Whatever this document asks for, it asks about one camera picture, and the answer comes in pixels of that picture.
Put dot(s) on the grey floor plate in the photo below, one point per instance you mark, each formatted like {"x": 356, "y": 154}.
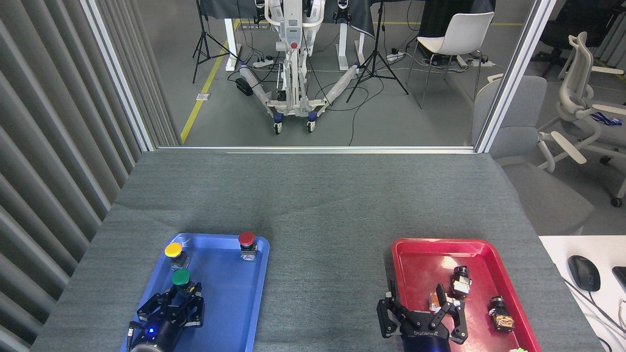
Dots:
{"x": 203, "y": 97}

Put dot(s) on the green push button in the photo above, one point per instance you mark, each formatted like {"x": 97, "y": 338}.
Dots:
{"x": 181, "y": 277}

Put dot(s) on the silver frame post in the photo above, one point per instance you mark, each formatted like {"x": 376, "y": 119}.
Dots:
{"x": 513, "y": 73}
{"x": 117, "y": 73}

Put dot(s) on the black draped table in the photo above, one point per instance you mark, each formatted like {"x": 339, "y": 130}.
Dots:
{"x": 359, "y": 17}

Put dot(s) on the black keyboard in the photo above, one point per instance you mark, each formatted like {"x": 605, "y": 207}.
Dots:
{"x": 621, "y": 276}

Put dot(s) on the black switch with amber base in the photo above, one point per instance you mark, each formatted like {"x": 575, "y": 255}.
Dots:
{"x": 501, "y": 315}

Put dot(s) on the black tripod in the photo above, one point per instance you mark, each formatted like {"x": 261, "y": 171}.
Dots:
{"x": 203, "y": 37}
{"x": 376, "y": 54}

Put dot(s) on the white power strip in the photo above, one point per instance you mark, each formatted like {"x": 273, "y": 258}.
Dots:
{"x": 481, "y": 62}
{"x": 263, "y": 62}
{"x": 395, "y": 56}

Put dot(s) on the white office chair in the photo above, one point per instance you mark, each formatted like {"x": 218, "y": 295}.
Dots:
{"x": 572, "y": 93}

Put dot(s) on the black silver selector switch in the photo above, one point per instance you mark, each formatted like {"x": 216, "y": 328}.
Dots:
{"x": 461, "y": 283}

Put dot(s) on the white and orange switch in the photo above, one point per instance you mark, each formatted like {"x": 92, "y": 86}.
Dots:
{"x": 434, "y": 303}

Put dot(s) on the yellow push button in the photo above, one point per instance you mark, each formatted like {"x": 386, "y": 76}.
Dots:
{"x": 173, "y": 250}

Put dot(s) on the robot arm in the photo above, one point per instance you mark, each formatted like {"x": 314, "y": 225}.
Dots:
{"x": 142, "y": 349}

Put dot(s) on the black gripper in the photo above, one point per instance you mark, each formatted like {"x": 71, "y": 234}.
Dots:
{"x": 164, "y": 330}
{"x": 425, "y": 340}

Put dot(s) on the black computer mouse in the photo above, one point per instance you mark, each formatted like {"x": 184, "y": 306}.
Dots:
{"x": 584, "y": 274}

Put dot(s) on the black power adapter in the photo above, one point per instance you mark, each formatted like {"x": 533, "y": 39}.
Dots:
{"x": 244, "y": 87}

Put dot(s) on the blue plastic tray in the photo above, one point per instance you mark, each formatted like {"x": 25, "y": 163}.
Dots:
{"x": 230, "y": 303}

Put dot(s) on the silver frame rail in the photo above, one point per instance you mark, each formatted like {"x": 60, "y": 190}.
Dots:
{"x": 318, "y": 148}

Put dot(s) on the white wheeled stand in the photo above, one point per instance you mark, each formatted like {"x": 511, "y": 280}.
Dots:
{"x": 293, "y": 29}

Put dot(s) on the red push button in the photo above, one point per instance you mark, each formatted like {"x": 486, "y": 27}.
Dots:
{"x": 246, "y": 238}

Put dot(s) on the black office chair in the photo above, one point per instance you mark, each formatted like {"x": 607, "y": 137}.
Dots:
{"x": 567, "y": 24}

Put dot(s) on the white desk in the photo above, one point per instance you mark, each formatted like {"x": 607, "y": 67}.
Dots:
{"x": 601, "y": 247}

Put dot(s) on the grey upholstered chair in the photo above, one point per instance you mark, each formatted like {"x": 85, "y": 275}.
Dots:
{"x": 518, "y": 142}

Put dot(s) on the white plastic chair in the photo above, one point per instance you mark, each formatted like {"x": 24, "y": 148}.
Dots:
{"x": 459, "y": 34}

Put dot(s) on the red plastic tray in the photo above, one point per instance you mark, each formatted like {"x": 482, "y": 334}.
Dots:
{"x": 425, "y": 269}

